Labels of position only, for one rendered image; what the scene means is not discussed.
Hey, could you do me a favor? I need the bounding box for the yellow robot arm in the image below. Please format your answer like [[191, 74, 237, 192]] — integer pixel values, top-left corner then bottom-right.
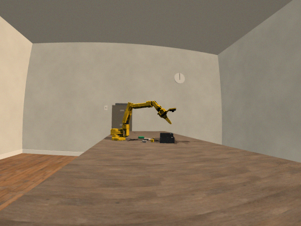
[[111, 101, 162, 141]]

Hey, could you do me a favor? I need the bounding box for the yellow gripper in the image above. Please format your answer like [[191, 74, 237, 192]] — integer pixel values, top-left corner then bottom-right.
[[158, 108, 176, 124]]

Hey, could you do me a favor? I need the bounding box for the grey bin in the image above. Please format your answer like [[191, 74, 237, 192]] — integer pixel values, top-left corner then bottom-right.
[[160, 133, 175, 143]]

